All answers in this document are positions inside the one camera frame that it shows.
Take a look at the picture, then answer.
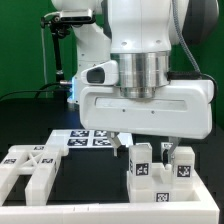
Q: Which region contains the white chair seat part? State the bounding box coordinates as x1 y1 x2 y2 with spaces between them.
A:
127 163 200 203

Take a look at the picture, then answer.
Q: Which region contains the grey mounted camera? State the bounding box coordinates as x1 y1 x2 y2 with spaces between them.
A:
59 9 93 23

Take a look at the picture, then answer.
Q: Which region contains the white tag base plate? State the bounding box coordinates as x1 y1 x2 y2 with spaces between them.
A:
46 129 133 148

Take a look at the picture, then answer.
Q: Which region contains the white U-shaped fence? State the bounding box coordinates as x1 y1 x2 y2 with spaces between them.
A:
0 175 219 224

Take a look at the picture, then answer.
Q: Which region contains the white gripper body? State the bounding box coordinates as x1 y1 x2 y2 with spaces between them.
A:
80 80 214 139

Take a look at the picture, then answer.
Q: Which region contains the black cable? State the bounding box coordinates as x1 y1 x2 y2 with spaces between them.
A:
0 81 64 102

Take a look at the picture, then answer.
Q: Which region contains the white chair back frame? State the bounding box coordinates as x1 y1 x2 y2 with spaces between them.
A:
0 145 69 206

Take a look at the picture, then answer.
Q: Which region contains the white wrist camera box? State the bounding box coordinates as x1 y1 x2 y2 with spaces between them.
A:
81 60 119 86

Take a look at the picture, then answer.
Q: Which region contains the white tagged cube right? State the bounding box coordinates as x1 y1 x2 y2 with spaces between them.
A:
161 142 172 164

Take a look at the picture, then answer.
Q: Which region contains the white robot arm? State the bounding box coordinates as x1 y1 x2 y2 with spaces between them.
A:
52 0 218 144

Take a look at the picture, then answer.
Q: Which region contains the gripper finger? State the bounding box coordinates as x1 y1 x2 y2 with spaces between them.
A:
107 132 121 156
168 137 181 163

